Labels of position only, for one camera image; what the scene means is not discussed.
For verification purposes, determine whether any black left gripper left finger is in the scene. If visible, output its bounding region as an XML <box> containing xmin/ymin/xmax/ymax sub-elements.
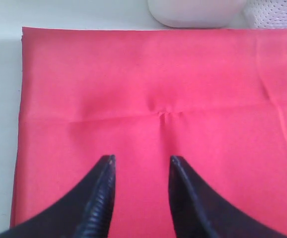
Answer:
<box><xmin>0</xmin><ymin>155</ymin><xmax>116</xmax><ymax>238</ymax></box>

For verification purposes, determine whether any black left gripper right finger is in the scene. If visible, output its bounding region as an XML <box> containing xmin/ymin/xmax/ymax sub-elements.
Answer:
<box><xmin>168</xmin><ymin>156</ymin><xmax>284</xmax><ymax>238</ymax></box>

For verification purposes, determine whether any red scalloped table cloth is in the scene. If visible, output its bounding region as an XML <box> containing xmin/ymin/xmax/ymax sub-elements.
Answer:
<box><xmin>11</xmin><ymin>27</ymin><xmax>287</xmax><ymax>238</ymax></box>

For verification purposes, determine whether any cream plastic bin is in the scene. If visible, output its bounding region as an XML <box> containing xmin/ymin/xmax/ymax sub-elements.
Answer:
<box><xmin>147</xmin><ymin>0</ymin><xmax>246</xmax><ymax>28</ymax></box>

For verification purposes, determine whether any white woven plastic basket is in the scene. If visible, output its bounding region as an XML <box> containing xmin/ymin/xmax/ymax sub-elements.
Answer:
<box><xmin>244</xmin><ymin>0</ymin><xmax>287</xmax><ymax>29</ymax></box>

